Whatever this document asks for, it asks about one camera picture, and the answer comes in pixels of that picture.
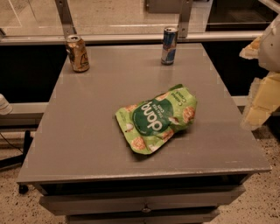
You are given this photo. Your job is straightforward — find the metal railing frame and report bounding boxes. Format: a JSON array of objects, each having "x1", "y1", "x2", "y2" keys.
[{"x1": 0, "y1": 0, "x2": 280, "y2": 46}]

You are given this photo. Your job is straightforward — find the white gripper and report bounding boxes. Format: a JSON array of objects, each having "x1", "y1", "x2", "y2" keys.
[{"x1": 239, "y1": 15, "x2": 280, "y2": 130}]

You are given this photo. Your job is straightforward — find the blue silver energy drink can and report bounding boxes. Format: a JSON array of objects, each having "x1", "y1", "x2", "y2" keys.
[{"x1": 161, "y1": 27, "x2": 179, "y2": 65}]

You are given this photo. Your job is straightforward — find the white object at left edge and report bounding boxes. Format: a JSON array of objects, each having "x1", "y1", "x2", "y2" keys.
[{"x1": 0, "y1": 94, "x2": 12, "y2": 115}]

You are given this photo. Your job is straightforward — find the green chips bag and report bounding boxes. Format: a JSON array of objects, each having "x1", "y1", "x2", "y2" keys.
[{"x1": 115, "y1": 84, "x2": 197, "y2": 155}]

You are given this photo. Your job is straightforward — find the black stand with cable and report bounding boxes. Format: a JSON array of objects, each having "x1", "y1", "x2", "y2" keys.
[{"x1": 0, "y1": 129, "x2": 34, "y2": 195}]

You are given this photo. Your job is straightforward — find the grey cabinet with drawers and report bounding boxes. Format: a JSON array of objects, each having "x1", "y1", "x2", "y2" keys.
[{"x1": 18, "y1": 44, "x2": 270, "y2": 224}]

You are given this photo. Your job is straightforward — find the orange soda can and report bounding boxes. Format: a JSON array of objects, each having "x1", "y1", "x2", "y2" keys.
[{"x1": 66, "y1": 35, "x2": 89, "y2": 73}]

